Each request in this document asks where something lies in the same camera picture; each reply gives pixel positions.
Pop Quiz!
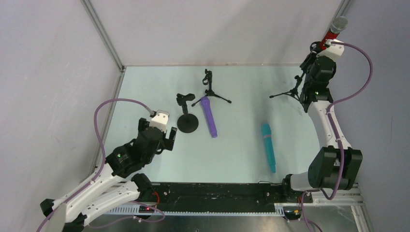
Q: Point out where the round base mic stand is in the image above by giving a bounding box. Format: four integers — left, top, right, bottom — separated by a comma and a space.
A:
176, 93, 199, 133

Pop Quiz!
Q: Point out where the black tripod shock-mount stand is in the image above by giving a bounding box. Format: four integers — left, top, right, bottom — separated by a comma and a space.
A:
269, 41, 321, 101

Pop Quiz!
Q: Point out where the purple microphone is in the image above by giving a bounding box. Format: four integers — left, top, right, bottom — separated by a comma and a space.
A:
200, 96, 218, 138

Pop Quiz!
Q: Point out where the red glitter microphone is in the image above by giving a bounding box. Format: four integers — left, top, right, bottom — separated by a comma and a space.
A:
319, 16, 348, 50

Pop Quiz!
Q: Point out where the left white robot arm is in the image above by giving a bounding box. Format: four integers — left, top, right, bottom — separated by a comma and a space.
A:
40, 111, 177, 232

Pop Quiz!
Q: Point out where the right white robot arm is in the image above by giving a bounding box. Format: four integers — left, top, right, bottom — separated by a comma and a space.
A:
283, 56, 363, 199

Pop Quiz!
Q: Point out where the black tripod clip stand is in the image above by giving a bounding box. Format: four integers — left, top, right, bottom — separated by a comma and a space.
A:
202, 69, 232, 104

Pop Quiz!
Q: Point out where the teal microphone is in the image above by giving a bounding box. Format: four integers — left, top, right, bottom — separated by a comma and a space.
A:
261, 123, 276, 173

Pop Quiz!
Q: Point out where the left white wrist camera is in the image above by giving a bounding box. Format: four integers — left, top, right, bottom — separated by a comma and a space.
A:
149, 110, 169, 133

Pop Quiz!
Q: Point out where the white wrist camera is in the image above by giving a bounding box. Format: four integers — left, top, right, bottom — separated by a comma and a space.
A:
149, 110, 169, 133
316, 39, 344, 62

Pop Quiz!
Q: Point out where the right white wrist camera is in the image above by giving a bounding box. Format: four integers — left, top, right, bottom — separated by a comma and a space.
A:
316, 39, 344, 62

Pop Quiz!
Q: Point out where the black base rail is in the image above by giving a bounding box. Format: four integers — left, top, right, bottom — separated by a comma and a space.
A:
137, 182, 302, 214

